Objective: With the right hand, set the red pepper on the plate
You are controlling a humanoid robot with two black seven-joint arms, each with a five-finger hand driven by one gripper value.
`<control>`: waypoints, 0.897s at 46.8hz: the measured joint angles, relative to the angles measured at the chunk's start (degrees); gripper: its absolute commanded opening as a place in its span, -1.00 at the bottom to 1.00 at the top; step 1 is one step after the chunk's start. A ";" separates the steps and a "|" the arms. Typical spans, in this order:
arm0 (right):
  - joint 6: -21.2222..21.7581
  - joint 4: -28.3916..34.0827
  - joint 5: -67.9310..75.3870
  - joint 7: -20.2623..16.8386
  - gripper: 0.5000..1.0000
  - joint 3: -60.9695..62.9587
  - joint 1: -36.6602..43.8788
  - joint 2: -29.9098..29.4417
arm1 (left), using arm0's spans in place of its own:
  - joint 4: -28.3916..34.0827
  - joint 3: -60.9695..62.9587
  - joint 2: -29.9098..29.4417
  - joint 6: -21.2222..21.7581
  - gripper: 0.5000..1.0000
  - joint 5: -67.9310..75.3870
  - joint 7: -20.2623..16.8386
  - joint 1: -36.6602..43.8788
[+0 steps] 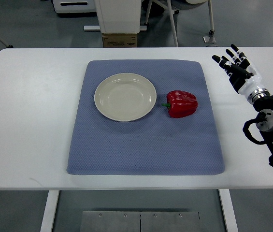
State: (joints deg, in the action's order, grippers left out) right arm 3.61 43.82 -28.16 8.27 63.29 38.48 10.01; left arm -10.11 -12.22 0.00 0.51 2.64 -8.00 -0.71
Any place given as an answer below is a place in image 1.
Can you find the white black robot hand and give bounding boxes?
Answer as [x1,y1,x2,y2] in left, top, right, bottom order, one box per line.
[212,44,270,104]

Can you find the red bell pepper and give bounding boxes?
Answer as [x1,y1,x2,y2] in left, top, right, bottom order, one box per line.
[161,90,198,118]

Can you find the cream round plate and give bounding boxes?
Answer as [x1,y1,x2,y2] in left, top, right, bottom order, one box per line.
[94,73,157,122]

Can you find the blue quilted mat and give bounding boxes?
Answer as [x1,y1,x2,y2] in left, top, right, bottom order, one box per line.
[67,59,224,175]

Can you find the cardboard box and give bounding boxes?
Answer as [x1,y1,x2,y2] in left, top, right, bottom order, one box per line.
[102,34,137,48]

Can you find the right white table leg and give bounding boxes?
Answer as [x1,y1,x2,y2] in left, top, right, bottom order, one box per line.
[218,189,238,232]

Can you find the white table leg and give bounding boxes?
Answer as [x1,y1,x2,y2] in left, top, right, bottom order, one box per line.
[218,189,238,232]
[40,190,59,232]

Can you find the white machine column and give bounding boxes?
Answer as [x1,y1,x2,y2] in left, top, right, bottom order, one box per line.
[84,0,142,34]

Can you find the white appliance with slot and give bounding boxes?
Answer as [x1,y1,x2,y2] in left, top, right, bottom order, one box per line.
[52,0,96,14]

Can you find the left white table leg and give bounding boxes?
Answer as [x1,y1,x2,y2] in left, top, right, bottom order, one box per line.
[40,190,59,232]

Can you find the white rolling chair frame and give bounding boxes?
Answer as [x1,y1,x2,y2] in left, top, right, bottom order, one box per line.
[142,0,215,47]

